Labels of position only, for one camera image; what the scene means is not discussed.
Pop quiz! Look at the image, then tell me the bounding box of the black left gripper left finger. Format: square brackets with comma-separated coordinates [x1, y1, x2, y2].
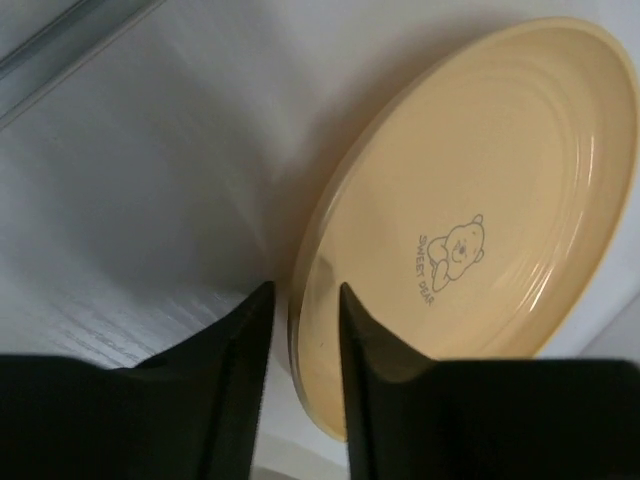
[1, 282, 275, 479]

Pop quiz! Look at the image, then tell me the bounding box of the aluminium table edge rail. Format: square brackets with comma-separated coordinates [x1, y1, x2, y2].
[1, 1, 158, 126]

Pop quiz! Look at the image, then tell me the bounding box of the yellow plastic plate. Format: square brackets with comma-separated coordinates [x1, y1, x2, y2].
[288, 17, 639, 441]

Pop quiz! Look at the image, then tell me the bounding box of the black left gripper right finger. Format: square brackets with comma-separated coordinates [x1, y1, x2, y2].
[339, 285, 639, 479]

